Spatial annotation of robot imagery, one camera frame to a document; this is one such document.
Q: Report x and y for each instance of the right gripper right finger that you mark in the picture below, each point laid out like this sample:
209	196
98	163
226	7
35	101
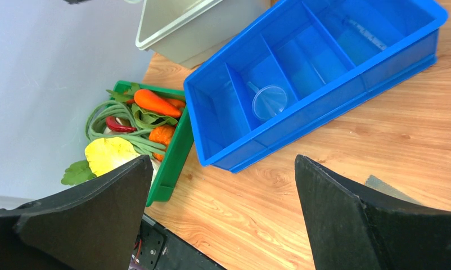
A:
352	226

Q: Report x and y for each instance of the green leafy vegetable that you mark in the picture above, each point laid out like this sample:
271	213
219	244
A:
143	118

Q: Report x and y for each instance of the yellow napa cabbage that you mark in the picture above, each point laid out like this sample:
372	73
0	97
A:
106	154

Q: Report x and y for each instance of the blue divided plastic tray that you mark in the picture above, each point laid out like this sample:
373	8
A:
273	50

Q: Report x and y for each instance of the small orange carrot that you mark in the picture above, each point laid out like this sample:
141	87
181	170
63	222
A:
163	135

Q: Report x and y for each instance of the green long beans bundle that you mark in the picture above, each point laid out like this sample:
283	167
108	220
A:
95	127

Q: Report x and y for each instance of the green plastic vegetable tray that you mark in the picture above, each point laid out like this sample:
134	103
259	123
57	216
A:
176	155

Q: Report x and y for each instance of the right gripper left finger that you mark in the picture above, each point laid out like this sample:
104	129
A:
90	226

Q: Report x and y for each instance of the wire gauze with ceramic centre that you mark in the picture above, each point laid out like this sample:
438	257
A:
380	186

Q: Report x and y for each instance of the grey plastic tub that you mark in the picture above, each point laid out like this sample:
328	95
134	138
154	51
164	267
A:
189	32

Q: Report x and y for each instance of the red chilli pepper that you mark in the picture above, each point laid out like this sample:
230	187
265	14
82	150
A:
121	125

